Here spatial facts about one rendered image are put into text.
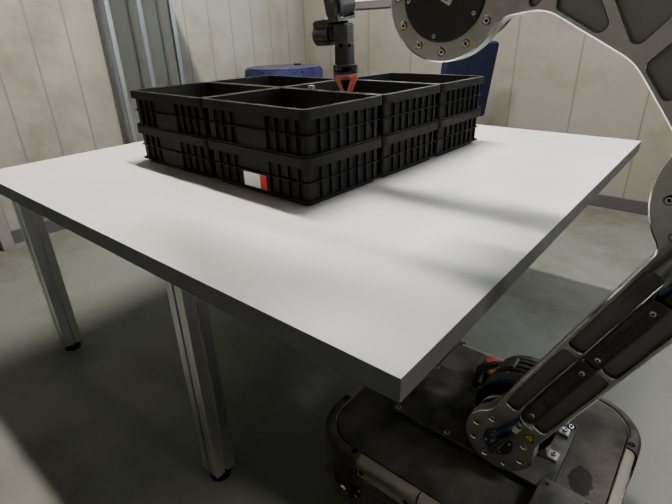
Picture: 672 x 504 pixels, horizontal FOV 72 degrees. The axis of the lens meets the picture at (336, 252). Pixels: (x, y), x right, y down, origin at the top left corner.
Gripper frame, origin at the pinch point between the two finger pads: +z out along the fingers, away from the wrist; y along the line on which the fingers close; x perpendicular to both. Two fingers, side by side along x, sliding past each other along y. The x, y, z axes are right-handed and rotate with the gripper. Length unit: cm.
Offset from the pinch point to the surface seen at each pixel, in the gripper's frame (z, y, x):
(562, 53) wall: -3, -160, 148
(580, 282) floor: 92, -39, 109
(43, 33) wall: -27, -150, -157
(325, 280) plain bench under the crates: 22, 75, -10
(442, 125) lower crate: 10.6, -3.7, 30.7
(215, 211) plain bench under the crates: 21, 38, -35
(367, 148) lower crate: 10.7, 24.1, 3.4
